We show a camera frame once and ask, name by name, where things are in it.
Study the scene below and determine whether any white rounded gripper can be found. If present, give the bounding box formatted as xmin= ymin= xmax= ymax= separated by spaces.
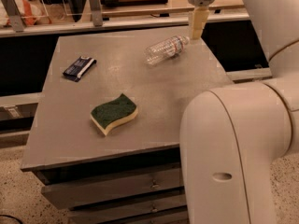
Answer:
xmin=188 ymin=0 xmax=215 ymax=40

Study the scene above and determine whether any clear plastic water bottle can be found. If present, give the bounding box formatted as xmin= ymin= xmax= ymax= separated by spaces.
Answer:
xmin=145 ymin=35 xmax=190 ymax=65

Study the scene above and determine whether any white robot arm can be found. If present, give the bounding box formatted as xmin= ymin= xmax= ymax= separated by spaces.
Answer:
xmin=179 ymin=0 xmax=299 ymax=224

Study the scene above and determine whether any green and yellow sponge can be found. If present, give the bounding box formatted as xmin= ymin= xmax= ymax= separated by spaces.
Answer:
xmin=91 ymin=93 xmax=138 ymax=136

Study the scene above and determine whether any dark bar on shelf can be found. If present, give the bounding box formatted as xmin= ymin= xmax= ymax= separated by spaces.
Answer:
xmin=100 ymin=0 xmax=168 ymax=7

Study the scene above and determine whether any dark blue snack packet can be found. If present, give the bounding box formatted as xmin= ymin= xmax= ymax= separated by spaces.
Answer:
xmin=63 ymin=56 xmax=96 ymax=82

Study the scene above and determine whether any clear acrylic panel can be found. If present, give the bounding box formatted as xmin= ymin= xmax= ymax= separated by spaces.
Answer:
xmin=35 ymin=0 xmax=104 ymax=18

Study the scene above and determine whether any grey drawer cabinet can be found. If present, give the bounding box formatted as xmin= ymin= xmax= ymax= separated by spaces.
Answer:
xmin=21 ymin=27 xmax=228 ymax=224

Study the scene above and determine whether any orange and white bag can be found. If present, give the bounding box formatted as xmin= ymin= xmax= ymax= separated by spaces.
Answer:
xmin=0 ymin=0 xmax=45 ymax=27

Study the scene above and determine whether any bottom grey drawer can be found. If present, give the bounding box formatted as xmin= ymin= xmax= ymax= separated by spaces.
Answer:
xmin=105 ymin=207 xmax=188 ymax=224

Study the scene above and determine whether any grey drawer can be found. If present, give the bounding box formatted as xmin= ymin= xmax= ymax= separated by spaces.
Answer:
xmin=42 ymin=165 xmax=183 ymax=209
xmin=105 ymin=207 xmax=188 ymax=224
xmin=69 ymin=189 xmax=187 ymax=224

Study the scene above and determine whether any middle grey drawer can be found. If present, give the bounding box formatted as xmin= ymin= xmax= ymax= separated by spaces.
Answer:
xmin=69 ymin=189 xmax=187 ymax=224

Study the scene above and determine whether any top grey drawer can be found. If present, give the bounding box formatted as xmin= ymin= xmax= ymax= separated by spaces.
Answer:
xmin=42 ymin=165 xmax=183 ymax=209

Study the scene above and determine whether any middle metal rail bracket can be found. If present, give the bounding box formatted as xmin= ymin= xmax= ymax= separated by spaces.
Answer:
xmin=89 ymin=0 xmax=103 ymax=27

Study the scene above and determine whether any metal rail bracket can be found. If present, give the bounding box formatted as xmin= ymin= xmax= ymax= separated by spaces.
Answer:
xmin=1 ymin=0 xmax=26 ymax=32
xmin=89 ymin=0 xmax=103 ymax=27

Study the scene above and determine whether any left metal rail bracket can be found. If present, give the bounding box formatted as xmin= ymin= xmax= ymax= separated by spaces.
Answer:
xmin=1 ymin=0 xmax=26 ymax=32

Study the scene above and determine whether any black floor cable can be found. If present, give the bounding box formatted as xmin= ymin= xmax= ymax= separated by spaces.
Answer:
xmin=0 ymin=214 xmax=24 ymax=224

